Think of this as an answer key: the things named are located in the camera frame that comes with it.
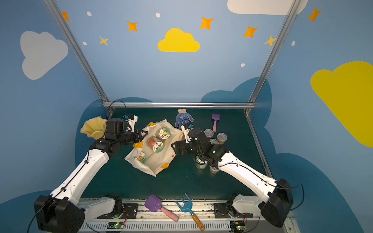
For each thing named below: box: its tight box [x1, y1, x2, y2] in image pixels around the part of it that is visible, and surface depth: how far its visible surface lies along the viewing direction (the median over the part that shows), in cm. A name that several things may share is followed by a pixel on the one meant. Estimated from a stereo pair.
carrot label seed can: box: [146, 135, 165, 153], surface depth 93 cm
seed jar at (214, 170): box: [209, 165, 221, 174], surface depth 86 cm
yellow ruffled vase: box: [79, 116, 107, 140], surface depth 87 cm
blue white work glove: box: [174, 108, 195, 130], surface depth 121 cm
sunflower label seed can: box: [155, 127, 171, 140], surface depth 98 cm
